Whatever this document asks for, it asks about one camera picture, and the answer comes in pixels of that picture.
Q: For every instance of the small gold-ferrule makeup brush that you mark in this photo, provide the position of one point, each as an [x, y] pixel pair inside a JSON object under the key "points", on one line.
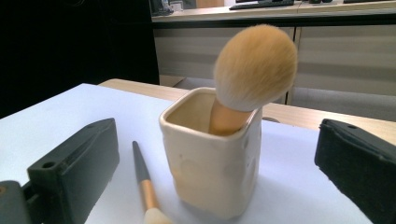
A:
{"points": [[141, 168]]}

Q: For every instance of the cream square ceramic cup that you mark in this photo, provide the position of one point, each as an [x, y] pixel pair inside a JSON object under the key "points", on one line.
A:
{"points": [[211, 174]]}

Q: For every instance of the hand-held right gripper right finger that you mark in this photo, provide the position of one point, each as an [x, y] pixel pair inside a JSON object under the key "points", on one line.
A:
{"points": [[361, 165]]}

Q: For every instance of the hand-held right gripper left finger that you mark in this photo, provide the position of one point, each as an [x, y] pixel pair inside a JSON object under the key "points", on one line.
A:
{"points": [[74, 168]]}

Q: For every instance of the white table sheet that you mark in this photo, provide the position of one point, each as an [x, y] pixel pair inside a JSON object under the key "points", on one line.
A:
{"points": [[62, 118]]}

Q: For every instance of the large gold-ferrule makeup brush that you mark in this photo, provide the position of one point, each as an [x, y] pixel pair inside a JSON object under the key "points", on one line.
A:
{"points": [[255, 65]]}

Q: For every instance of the long wooden counter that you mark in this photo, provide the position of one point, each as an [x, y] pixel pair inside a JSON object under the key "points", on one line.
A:
{"points": [[342, 56]]}

